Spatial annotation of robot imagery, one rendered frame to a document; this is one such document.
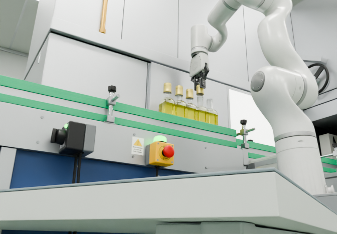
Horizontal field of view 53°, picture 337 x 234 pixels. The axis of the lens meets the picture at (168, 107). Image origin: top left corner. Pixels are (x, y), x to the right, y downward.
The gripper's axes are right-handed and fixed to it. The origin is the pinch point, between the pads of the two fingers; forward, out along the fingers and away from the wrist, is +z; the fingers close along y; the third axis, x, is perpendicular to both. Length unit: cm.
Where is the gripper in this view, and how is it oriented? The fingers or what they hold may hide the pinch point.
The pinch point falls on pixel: (199, 85)
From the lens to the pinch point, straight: 158.2
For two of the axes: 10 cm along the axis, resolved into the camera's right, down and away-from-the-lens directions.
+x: 8.5, 2.1, 4.8
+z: -0.2, 9.3, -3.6
